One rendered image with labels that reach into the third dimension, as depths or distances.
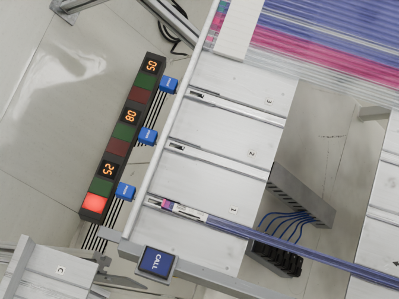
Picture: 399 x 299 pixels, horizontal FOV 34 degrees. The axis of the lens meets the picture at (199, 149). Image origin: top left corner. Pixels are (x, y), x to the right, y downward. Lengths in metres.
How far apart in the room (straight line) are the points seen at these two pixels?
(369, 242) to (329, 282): 0.57
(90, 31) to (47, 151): 0.39
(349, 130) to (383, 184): 0.61
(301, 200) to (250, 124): 0.40
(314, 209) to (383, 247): 0.44
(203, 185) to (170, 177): 0.06
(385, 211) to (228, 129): 0.31
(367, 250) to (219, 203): 0.26
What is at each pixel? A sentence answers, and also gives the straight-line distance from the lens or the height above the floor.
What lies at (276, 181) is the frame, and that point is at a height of 0.66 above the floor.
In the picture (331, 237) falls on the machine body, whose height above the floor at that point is 0.62.
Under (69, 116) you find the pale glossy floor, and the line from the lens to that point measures 1.91.
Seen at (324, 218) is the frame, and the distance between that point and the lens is 1.62.
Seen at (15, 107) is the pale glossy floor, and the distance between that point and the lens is 1.83.
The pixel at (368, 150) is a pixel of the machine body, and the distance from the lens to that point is 1.87.
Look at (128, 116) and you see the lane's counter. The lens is 1.20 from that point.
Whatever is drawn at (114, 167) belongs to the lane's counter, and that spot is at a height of 0.66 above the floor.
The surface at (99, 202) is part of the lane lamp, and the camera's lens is 1.15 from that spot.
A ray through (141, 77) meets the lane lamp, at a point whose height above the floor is 0.65.
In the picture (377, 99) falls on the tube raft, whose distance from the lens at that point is 1.26.
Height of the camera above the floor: 1.60
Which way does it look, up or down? 46 degrees down
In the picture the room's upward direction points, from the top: 86 degrees clockwise
